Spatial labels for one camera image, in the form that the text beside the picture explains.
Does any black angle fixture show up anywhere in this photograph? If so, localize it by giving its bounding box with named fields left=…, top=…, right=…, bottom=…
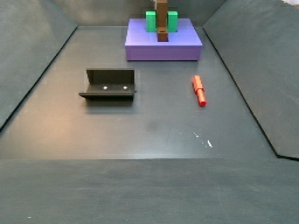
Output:
left=79, top=68, right=136, bottom=100

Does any purple base block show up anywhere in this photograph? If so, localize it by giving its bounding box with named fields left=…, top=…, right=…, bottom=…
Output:
left=125, top=18, right=203, bottom=61

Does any brown L-shaped bracket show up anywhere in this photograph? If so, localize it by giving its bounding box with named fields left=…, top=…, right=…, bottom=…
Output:
left=155, top=0, right=168, bottom=42

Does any green block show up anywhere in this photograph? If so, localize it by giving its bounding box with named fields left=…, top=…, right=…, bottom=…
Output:
left=145, top=11, right=156, bottom=32
left=167, top=11, right=179, bottom=32

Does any left green block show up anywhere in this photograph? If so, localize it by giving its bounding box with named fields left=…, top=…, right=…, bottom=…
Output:
left=145, top=11, right=156, bottom=32

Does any red peg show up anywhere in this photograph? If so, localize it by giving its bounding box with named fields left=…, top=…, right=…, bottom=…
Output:
left=191, top=75, right=207, bottom=107

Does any right green block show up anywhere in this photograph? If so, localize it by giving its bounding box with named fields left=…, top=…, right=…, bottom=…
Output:
left=167, top=11, right=179, bottom=32

